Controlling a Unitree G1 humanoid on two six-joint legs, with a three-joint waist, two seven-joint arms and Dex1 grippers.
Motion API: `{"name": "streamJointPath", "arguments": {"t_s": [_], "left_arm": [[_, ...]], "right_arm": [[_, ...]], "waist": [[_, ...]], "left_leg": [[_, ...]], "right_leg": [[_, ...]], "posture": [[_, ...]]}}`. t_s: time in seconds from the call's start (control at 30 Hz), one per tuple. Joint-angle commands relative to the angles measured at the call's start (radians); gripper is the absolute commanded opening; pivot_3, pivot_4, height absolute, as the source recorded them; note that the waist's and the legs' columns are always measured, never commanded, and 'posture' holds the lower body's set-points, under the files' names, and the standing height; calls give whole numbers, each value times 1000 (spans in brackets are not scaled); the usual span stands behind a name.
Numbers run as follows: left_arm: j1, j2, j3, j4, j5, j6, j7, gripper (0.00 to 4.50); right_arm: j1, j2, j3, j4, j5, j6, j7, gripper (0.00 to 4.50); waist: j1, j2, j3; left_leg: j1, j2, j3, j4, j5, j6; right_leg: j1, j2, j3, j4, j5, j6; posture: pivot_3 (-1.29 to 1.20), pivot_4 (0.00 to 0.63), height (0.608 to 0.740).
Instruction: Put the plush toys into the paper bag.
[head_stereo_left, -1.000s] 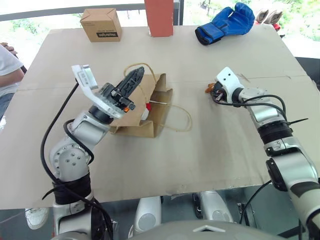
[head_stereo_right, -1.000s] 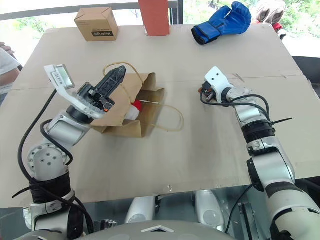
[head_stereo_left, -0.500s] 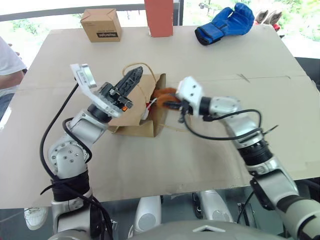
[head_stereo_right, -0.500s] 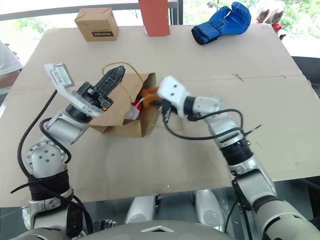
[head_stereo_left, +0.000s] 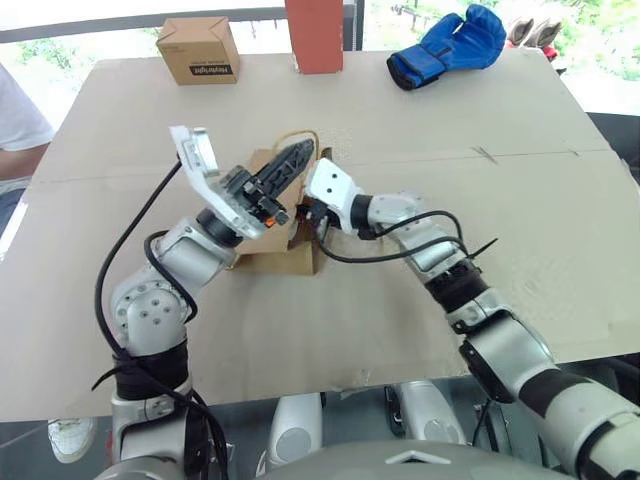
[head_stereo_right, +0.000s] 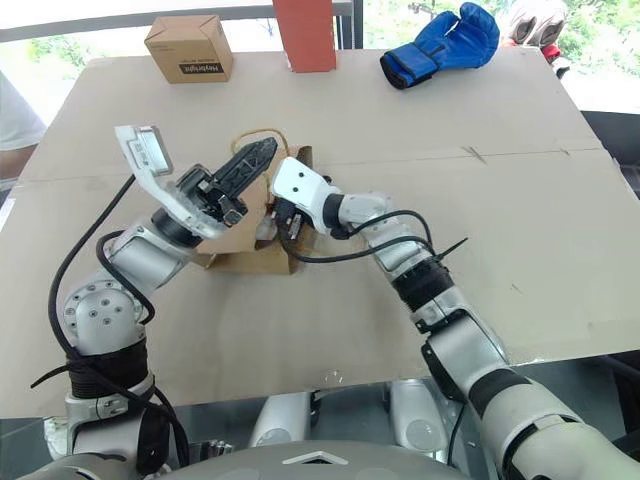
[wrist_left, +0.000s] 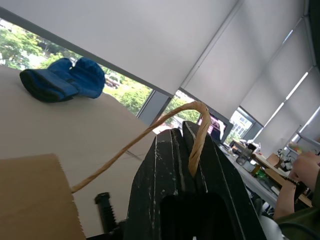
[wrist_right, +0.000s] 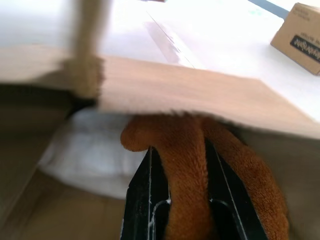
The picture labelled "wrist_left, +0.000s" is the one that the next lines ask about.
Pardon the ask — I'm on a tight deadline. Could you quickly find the wooden board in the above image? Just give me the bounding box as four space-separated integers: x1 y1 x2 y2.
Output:
252 153 313 208

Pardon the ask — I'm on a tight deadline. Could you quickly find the black computer monitor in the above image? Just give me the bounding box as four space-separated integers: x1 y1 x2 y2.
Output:
196 112 234 145

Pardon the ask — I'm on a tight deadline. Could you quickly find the person's dark green garment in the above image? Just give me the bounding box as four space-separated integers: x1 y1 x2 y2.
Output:
273 172 320 240

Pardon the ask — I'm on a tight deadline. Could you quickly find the grey office desk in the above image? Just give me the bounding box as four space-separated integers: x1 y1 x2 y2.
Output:
217 142 279 209

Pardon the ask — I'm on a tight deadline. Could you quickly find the black ribbed cable boot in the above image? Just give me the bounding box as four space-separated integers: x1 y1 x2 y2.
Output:
94 191 119 234

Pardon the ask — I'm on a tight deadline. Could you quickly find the dark transparent bottle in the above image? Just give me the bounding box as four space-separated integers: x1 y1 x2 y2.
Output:
235 144 256 166

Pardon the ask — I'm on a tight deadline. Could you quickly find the person's bare hand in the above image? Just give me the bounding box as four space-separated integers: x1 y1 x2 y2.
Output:
287 151 320 186

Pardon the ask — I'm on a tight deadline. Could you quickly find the small cardboard box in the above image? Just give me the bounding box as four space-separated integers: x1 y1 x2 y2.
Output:
265 152 285 169

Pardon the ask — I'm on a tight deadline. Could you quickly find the white roller blind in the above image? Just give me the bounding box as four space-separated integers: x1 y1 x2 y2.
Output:
0 0 245 99
179 0 314 126
239 66 320 152

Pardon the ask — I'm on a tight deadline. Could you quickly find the brown paper bag with handle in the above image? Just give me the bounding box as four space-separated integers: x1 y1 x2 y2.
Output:
0 100 210 240

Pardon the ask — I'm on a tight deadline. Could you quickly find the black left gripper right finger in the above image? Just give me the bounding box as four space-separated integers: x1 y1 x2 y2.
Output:
181 120 267 240

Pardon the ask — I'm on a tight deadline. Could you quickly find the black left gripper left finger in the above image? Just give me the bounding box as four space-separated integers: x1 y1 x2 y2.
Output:
124 127 195 240

